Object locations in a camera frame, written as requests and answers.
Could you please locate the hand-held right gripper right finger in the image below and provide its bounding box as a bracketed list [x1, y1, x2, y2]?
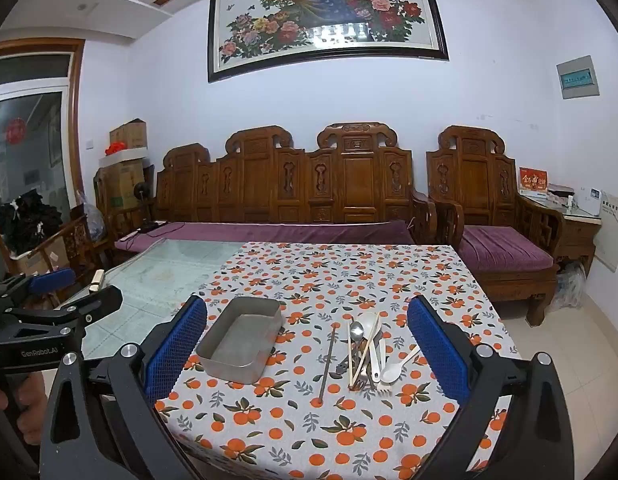
[406, 295, 574, 480]

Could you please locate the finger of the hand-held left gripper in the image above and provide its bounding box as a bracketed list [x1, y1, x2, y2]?
[9, 285, 124, 329]
[0, 268, 76, 307]

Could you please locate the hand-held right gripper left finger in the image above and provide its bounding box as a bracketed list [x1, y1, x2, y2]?
[39, 295, 208, 480]

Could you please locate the rectangular metal tray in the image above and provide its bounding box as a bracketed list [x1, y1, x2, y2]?
[195, 296, 284, 386]

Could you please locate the white plastic fork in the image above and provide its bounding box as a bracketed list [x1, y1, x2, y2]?
[374, 355, 394, 397]

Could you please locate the cream plastic spoon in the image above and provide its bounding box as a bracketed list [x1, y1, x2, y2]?
[361, 311, 381, 343]

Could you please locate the dark metal chopstick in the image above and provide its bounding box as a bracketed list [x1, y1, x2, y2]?
[320, 324, 341, 397]

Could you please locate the person's left hand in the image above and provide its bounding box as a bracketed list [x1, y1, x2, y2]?
[0, 373, 48, 435]

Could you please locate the wooden side chair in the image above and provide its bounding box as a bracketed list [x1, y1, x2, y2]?
[26, 205, 115, 291]

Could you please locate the pile of black clothes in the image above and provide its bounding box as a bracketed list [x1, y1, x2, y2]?
[0, 190, 65, 256]

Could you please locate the clear plastic bag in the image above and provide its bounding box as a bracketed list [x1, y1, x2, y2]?
[76, 190, 107, 241]

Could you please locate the large cardboard box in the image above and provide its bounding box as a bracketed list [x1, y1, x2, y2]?
[96, 157, 146, 211]

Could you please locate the black fan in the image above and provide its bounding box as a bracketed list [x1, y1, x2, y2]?
[133, 182, 151, 226]

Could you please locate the square purple armchair cushion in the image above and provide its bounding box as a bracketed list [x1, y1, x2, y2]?
[459, 225, 554, 273]

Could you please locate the orange fruit print tablecloth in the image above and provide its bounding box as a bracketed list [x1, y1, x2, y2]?
[154, 241, 520, 476]

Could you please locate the long purple sofa cushion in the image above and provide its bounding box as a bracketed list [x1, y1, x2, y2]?
[114, 219, 415, 256]

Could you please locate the crumpled translucent plastic bag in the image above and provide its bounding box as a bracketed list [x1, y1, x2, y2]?
[554, 260, 587, 311]

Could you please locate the red round window decoration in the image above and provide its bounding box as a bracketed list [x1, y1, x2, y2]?
[4, 117, 28, 146]

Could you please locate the small cardboard box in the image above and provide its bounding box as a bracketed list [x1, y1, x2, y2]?
[109, 119, 149, 150]

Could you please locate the carved wooden armchair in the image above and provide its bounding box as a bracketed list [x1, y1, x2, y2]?
[426, 125, 564, 326]

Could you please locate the wooden side table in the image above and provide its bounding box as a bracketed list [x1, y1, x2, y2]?
[519, 195, 602, 281]

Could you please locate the red gift box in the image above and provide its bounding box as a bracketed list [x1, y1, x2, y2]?
[519, 166, 548, 196]

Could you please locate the carved wooden sofa bench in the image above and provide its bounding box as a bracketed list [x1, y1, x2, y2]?
[152, 121, 437, 256]

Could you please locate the white box device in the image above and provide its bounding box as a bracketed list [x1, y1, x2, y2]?
[579, 187, 602, 218]

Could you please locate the framed peacock flower painting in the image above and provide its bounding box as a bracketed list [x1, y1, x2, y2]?
[207, 0, 450, 84]

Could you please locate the wooden door frame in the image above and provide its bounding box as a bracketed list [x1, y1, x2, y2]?
[0, 37, 86, 201]

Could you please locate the white wall distribution box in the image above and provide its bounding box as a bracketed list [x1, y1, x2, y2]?
[594, 192, 618, 273]

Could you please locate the grey wall electrical panel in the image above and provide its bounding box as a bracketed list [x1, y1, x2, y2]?
[556, 55, 600, 100]

